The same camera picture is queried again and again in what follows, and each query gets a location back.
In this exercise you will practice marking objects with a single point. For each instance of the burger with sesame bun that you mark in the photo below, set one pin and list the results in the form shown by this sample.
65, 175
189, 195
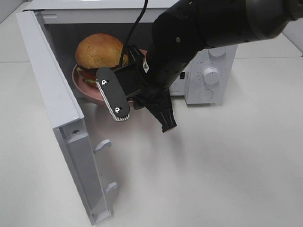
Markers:
101, 40

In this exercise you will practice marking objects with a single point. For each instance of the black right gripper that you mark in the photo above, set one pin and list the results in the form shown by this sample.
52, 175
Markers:
146, 80

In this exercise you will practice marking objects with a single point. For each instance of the white microwave door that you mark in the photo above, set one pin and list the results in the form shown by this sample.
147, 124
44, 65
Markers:
66, 118

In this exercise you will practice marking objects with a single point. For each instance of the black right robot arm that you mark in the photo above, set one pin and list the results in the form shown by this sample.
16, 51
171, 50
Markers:
178, 34

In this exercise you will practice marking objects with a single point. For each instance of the pink round plate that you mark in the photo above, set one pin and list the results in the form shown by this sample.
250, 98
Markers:
88, 61

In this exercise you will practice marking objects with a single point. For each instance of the lower white timer knob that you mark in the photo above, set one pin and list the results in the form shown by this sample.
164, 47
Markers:
211, 76

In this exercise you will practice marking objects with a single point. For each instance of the white microwave oven body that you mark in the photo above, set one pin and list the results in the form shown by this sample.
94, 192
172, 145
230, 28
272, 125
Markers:
52, 30

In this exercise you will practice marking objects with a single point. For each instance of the upper white power knob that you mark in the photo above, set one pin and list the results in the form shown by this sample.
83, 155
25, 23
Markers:
217, 52

